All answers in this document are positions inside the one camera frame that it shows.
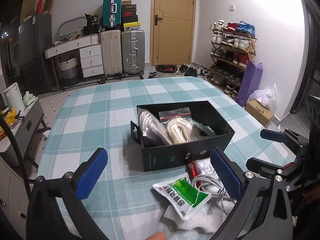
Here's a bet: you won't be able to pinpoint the black bag on desk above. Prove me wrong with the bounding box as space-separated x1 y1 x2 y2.
83 12 99 36

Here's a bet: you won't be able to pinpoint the teal suitcase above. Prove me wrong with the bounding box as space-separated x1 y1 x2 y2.
103 0 122 28

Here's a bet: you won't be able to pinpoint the white drawer desk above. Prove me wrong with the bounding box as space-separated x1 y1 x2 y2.
44 34 104 78

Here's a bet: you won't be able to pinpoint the grey side cabinet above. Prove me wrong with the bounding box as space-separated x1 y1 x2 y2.
1 97 50 168

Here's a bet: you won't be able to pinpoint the wooden shoe rack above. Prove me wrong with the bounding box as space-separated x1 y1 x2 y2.
209 20 257 99

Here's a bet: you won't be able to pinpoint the green and white packet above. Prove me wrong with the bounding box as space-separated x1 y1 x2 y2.
152 173 212 221

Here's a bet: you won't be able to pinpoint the bagged white rope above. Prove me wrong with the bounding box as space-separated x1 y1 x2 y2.
158 107 198 144

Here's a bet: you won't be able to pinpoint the striped laundry basket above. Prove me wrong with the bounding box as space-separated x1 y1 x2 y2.
59 56 80 87

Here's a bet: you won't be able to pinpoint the purple bag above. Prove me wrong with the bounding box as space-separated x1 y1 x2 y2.
236 61 263 107

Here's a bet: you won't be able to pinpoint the white usb cable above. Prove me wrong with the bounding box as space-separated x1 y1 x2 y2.
191 174 238 203

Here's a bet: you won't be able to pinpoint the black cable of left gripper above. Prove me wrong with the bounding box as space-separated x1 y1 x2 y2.
0 114 34 205

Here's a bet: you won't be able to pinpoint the white plastic bag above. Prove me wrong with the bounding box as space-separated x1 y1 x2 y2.
247 83 278 114

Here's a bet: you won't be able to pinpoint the stacked shoe boxes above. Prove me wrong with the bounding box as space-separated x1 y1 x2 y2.
121 1 140 31

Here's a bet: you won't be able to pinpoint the grey cable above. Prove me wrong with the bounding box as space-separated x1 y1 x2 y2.
138 109 173 147

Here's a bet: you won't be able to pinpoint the silver suitcase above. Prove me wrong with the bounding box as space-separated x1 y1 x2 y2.
121 29 145 76

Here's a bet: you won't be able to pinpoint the red and white packet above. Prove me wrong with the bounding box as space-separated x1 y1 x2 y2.
189 158 219 179

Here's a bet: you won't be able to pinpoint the wooden door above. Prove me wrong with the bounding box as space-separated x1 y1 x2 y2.
150 0 196 66

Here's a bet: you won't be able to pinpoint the oval mirror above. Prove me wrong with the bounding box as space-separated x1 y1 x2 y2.
57 16 87 41

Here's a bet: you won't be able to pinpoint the white appliance on cabinet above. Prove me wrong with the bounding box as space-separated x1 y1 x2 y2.
4 82 25 113

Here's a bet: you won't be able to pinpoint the person's left hand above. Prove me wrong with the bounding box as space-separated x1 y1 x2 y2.
145 232 166 240

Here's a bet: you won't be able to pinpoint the beige suitcase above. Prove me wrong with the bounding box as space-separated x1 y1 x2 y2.
100 30 123 76

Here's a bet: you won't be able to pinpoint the white foam sheet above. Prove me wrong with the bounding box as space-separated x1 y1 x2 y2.
158 200 236 235

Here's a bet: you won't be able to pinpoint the light green tissue pack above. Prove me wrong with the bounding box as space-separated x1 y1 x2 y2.
23 91 35 107

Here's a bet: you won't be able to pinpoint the teal checkered tablecloth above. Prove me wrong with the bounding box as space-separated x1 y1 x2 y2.
37 77 294 239

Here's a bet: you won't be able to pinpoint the black storage box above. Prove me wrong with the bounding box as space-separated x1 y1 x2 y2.
131 101 235 171

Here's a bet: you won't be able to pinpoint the dark grey refrigerator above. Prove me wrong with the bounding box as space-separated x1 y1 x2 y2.
18 14 56 96

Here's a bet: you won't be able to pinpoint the cardboard box on floor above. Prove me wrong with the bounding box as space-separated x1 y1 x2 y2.
245 100 274 128

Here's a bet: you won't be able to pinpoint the yellow snack bags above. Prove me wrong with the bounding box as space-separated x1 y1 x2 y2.
0 107 17 139

